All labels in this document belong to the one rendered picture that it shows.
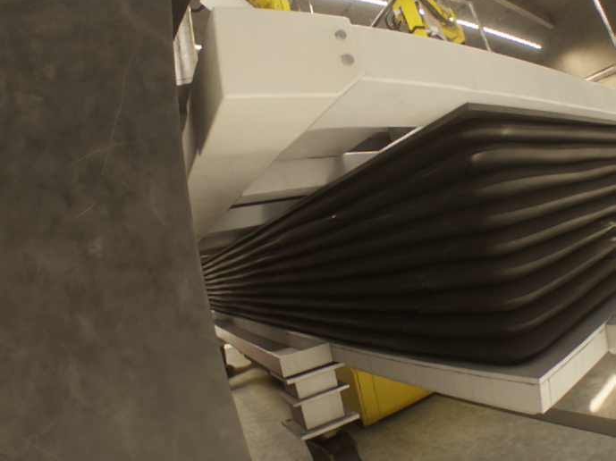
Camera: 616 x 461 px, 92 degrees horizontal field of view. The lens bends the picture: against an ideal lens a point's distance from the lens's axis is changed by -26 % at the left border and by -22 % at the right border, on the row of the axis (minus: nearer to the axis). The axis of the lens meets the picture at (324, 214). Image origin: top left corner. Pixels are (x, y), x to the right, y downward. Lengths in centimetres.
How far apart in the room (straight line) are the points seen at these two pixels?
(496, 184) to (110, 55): 43
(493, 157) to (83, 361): 47
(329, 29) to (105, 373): 32
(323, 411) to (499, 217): 65
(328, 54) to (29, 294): 29
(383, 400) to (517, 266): 92
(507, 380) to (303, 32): 46
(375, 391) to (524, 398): 85
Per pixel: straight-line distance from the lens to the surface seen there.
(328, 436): 97
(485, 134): 51
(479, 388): 56
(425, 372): 64
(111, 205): 25
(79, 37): 31
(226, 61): 30
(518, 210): 50
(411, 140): 56
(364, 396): 128
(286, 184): 75
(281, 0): 184
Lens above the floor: 63
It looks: 7 degrees up
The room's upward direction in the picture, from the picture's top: 12 degrees counter-clockwise
